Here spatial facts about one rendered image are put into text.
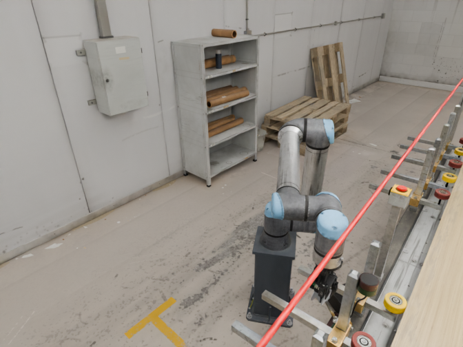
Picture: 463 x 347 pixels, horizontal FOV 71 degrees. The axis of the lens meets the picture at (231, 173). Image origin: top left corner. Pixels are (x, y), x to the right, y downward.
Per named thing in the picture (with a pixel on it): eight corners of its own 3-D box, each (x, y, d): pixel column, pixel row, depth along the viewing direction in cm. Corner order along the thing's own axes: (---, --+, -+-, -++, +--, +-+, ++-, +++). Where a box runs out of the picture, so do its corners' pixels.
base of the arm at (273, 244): (258, 248, 200) (258, 235, 195) (262, 229, 216) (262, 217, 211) (289, 253, 196) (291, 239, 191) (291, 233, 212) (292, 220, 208)
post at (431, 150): (408, 213, 217) (428, 147, 194) (409, 211, 220) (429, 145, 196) (414, 215, 215) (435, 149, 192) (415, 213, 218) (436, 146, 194)
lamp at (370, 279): (346, 323, 117) (357, 279, 107) (352, 312, 121) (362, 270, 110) (362, 332, 114) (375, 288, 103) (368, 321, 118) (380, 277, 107)
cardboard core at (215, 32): (211, 28, 356) (231, 30, 338) (215, 28, 361) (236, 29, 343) (211, 36, 360) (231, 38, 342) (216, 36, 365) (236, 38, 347)
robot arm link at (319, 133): (291, 218, 207) (303, 111, 160) (320, 220, 204) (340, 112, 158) (291, 237, 195) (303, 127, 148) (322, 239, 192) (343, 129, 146)
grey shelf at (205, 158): (183, 175, 405) (170, 41, 330) (231, 151, 463) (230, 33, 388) (209, 187, 379) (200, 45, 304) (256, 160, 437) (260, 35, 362)
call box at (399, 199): (386, 205, 144) (390, 190, 140) (391, 198, 149) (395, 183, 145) (404, 211, 140) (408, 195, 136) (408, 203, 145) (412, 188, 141)
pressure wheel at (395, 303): (386, 328, 130) (393, 309, 124) (375, 311, 137) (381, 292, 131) (404, 325, 131) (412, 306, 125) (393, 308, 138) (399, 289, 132)
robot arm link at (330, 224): (347, 208, 102) (352, 228, 93) (341, 239, 108) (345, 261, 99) (316, 206, 103) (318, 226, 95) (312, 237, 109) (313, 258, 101)
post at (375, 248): (351, 322, 151) (371, 242, 128) (353, 317, 154) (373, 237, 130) (358, 326, 149) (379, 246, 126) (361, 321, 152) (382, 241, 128)
